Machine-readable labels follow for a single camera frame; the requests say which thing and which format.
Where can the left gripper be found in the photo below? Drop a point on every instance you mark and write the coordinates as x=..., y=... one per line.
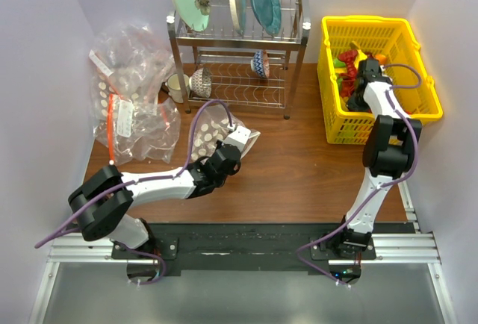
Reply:
x=219, y=143

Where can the clear zip top bag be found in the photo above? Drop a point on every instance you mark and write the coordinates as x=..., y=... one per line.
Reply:
x=212, y=126

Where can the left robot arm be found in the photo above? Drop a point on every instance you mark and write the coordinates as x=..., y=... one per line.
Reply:
x=101, y=203

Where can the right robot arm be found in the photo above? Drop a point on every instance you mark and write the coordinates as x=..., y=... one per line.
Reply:
x=388, y=157

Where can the orange zipper bag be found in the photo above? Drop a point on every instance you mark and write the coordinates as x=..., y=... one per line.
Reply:
x=138, y=131

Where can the yellow toy banana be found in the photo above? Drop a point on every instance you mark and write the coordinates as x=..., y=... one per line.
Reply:
x=360, y=55

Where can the red toy lobster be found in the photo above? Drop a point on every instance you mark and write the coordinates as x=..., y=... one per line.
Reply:
x=346, y=73

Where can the yellow plastic basket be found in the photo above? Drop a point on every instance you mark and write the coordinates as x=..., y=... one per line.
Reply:
x=392, y=42

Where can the grey patterned bowl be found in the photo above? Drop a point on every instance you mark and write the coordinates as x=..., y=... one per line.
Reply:
x=200, y=83

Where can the metal dish rack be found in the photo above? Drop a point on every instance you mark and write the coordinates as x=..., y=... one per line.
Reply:
x=228, y=55

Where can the cream enamel mug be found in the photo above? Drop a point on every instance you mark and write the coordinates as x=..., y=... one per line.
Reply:
x=174, y=87

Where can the blue patterned bowl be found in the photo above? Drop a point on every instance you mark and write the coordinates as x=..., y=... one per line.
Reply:
x=260, y=64

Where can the pile of clear bags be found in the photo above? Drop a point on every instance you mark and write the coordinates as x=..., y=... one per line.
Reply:
x=130, y=61

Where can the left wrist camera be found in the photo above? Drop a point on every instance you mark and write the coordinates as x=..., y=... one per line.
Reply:
x=239, y=136

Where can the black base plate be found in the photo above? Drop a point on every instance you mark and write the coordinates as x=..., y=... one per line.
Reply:
x=252, y=247

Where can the aluminium frame rail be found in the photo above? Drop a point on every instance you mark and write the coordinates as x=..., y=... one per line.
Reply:
x=250, y=273

